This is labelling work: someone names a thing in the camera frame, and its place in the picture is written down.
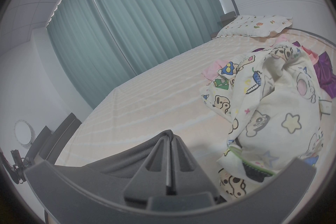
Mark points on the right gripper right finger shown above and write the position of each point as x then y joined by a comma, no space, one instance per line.
194,183

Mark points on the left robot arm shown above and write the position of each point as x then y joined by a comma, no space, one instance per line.
18,162

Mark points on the blue-green curtain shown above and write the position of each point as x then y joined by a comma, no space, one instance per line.
157,7
86,47

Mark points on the white printed pyjama top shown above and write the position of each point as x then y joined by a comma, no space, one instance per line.
275,102

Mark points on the purple garment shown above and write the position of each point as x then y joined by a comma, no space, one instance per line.
325,70

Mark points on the round white mirror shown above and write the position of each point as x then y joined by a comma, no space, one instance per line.
23,133

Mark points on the grey bedside table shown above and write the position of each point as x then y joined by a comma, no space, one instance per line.
227,17

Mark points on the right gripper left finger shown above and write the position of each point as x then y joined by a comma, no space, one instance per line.
141,183

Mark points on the black T-shirt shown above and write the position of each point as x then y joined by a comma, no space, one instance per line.
123,160

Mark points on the light pink garment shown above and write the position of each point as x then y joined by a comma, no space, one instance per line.
215,68

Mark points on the white printed pillow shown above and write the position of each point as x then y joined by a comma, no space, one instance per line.
252,24

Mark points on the bed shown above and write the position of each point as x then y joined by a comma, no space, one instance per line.
157,86

